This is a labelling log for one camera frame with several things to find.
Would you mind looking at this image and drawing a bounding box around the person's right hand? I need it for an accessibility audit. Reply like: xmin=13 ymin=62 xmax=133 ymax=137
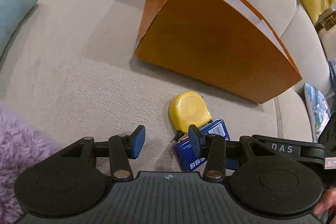
xmin=313 ymin=188 xmax=336 ymax=215

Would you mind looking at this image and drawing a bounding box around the blue patterned cushion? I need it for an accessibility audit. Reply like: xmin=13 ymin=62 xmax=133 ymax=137
xmin=303 ymin=83 xmax=331 ymax=143

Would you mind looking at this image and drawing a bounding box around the blue flat box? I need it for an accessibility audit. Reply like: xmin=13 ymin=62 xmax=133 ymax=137
xmin=173 ymin=119 xmax=239 ymax=172

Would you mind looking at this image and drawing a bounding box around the yellow tape measure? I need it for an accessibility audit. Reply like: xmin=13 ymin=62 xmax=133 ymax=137
xmin=169 ymin=91 xmax=212 ymax=141

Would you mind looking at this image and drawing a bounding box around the stack of magazines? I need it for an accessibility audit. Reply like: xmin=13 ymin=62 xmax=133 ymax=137
xmin=328 ymin=59 xmax=336 ymax=77

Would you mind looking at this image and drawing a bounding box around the beige sofa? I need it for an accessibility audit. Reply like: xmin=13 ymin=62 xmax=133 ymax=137
xmin=0 ymin=0 xmax=334 ymax=175

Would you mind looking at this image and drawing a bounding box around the purple fluffy blanket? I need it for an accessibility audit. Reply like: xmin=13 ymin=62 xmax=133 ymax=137
xmin=1 ymin=102 xmax=61 ymax=223

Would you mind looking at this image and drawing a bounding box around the cream mini suitcase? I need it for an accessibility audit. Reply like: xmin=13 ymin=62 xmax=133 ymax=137
xmin=315 ymin=7 xmax=336 ymax=61

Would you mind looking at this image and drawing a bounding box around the orange cardboard box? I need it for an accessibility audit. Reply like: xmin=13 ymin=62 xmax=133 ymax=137
xmin=134 ymin=0 xmax=302 ymax=103

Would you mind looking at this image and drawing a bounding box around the light blue cushion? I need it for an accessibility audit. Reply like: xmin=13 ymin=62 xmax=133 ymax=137
xmin=0 ymin=0 xmax=38 ymax=55

